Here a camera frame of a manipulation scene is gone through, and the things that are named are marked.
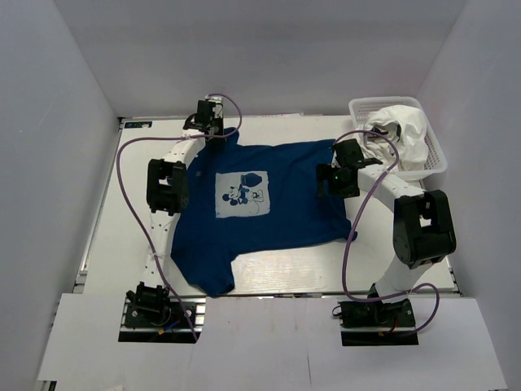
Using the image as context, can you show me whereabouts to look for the blue mickey t shirt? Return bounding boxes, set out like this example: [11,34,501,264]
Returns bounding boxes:
[170,135,351,297]

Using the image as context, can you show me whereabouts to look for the white t shirt red print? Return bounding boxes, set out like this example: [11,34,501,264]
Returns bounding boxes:
[363,105,428,172]

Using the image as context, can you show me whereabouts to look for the white plastic basket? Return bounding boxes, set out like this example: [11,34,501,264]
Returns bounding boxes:
[348,96,447,182]

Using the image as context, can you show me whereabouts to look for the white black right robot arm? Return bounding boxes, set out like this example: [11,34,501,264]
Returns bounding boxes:
[316,139,457,304]

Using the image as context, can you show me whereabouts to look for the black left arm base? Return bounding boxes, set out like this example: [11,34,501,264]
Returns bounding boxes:
[118,282,205,344]

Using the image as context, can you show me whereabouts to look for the white t shirt black print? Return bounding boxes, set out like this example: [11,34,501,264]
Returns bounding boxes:
[351,120,405,171]

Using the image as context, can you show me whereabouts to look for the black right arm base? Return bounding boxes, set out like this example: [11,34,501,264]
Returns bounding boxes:
[331,299,418,347]

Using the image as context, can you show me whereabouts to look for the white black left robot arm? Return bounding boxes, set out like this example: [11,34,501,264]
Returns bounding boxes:
[143,95,225,292]

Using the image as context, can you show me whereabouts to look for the blue label sticker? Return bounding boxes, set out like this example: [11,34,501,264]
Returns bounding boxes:
[124,121,153,129]

